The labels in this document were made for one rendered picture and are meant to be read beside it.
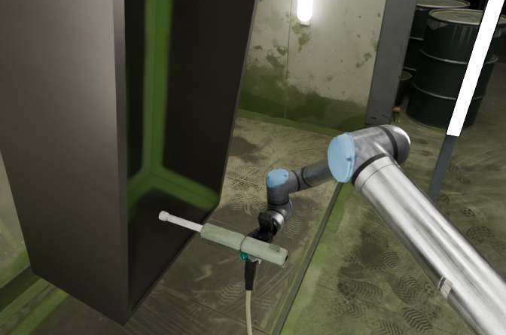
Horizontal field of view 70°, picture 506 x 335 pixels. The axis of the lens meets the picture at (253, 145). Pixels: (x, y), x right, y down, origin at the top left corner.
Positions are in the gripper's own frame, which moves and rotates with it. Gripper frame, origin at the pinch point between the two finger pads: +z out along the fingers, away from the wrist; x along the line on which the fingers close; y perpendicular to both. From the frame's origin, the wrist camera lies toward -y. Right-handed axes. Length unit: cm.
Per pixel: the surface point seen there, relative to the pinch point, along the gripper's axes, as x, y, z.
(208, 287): 25, 46, -20
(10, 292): 100, 47, 19
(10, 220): 112, 22, 5
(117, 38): 11, -74, 43
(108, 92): 14, -65, 43
